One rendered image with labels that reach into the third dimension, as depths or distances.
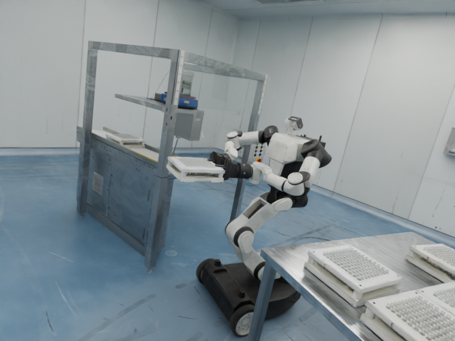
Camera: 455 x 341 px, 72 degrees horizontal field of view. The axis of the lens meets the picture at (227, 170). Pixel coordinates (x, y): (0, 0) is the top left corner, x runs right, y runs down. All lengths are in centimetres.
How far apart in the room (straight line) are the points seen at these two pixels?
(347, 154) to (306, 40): 215
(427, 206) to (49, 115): 559
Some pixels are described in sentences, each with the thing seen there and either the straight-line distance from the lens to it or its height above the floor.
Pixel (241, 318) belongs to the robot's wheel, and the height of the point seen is 15.
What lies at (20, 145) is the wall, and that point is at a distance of 539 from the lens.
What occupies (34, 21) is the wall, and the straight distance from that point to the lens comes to 529.
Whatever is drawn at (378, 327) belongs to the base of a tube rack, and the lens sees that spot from 110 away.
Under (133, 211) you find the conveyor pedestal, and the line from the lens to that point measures 273.
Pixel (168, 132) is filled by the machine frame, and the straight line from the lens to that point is 213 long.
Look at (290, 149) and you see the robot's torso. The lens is 191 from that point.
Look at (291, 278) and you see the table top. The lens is 122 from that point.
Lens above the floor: 142
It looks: 14 degrees down
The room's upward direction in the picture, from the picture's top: 11 degrees clockwise
